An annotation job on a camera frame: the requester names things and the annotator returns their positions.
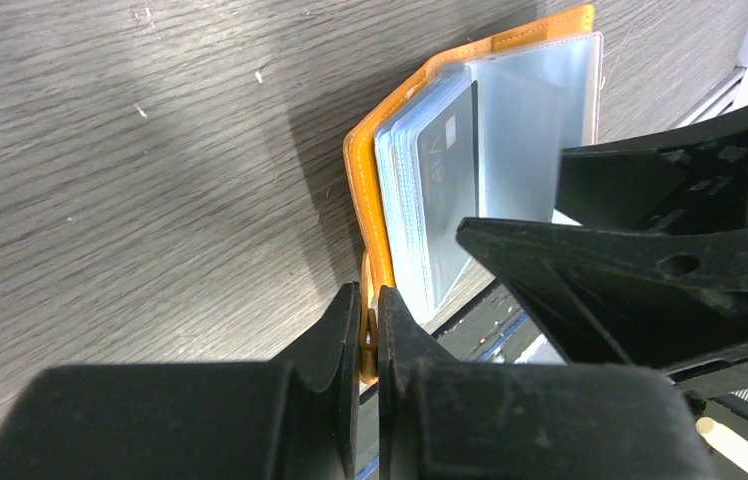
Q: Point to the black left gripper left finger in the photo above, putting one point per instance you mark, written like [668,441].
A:
[290,417]

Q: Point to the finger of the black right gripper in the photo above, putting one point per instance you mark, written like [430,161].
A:
[674,304]
[683,180]

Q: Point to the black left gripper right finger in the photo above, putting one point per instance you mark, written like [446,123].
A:
[441,418]

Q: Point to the orange leather card holder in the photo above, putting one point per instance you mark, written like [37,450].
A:
[477,130]

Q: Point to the black credit card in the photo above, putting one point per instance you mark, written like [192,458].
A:
[445,148]

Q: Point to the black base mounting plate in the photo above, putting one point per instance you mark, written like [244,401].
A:
[490,328]

